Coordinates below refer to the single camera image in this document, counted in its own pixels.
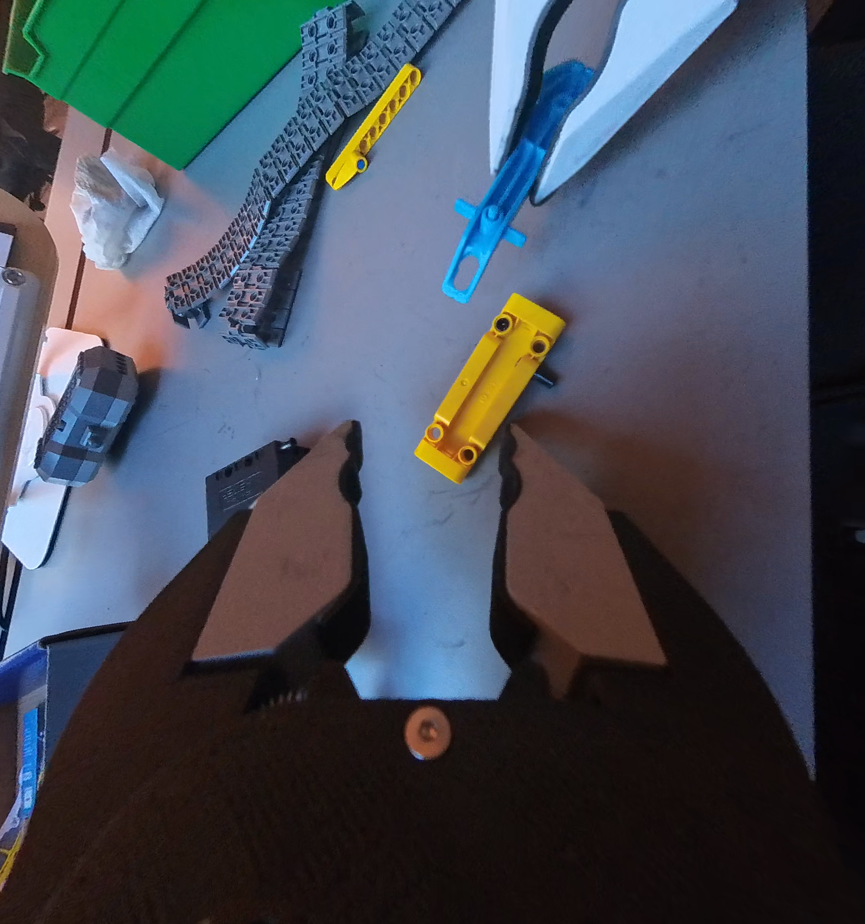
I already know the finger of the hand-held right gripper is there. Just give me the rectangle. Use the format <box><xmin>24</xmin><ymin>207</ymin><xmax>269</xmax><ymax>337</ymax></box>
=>
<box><xmin>490</xmin><ymin>0</ymin><xmax>571</xmax><ymax>174</ymax></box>
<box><xmin>534</xmin><ymin>0</ymin><xmax>740</xmax><ymax>203</ymax></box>

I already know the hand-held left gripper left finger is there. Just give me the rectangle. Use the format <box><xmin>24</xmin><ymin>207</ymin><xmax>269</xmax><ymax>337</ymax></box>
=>
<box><xmin>191</xmin><ymin>421</ymin><xmax>372</xmax><ymax>661</ymax></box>

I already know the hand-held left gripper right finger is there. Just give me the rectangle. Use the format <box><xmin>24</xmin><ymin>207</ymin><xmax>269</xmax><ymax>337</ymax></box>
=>
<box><xmin>490</xmin><ymin>423</ymin><xmax>668</xmax><ymax>697</ymax></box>

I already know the yellow perforated toy beam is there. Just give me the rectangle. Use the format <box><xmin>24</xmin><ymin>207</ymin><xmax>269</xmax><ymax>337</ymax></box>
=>
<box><xmin>324</xmin><ymin>64</ymin><xmax>422</xmax><ymax>191</ymax></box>

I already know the blue brick separator tool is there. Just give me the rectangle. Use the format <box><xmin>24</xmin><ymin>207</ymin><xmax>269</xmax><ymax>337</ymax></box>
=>
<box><xmin>442</xmin><ymin>61</ymin><xmax>599</xmax><ymax>303</ymax></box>

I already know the yellow toy panel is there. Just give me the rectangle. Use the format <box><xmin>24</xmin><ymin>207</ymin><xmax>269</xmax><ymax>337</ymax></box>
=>
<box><xmin>414</xmin><ymin>292</ymin><xmax>567</xmax><ymax>483</ymax></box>

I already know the green plastic bin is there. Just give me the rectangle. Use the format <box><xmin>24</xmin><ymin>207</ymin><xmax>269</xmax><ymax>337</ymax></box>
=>
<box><xmin>3</xmin><ymin>0</ymin><xmax>354</xmax><ymax>170</ymax></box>

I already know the black perforated battery box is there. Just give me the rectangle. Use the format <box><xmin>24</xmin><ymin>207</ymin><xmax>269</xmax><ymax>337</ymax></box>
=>
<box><xmin>205</xmin><ymin>435</ymin><xmax>311</xmax><ymax>542</ymax></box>

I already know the grey toy motor block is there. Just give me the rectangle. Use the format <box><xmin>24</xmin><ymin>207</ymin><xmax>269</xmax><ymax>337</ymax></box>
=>
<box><xmin>34</xmin><ymin>345</ymin><xmax>140</xmax><ymax>488</ymax></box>

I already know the blue printed booklet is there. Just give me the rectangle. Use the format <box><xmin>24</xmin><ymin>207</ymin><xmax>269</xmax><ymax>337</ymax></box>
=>
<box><xmin>0</xmin><ymin>704</ymin><xmax>47</xmax><ymax>914</ymax></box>

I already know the crumpled white tissue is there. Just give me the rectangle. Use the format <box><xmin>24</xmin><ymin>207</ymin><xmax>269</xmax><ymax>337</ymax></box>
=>
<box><xmin>69</xmin><ymin>148</ymin><xmax>165</xmax><ymax>270</ymax></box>

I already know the grey toy track chain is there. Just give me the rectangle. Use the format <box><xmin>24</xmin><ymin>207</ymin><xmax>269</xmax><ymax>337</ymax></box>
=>
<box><xmin>164</xmin><ymin>0</ymin><xmax>470</xmax><ymax>329</ymax></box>
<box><xmin>219</xmin><ymin>0</ymin><xmax>367</xmax><ymax>351</ymax></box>

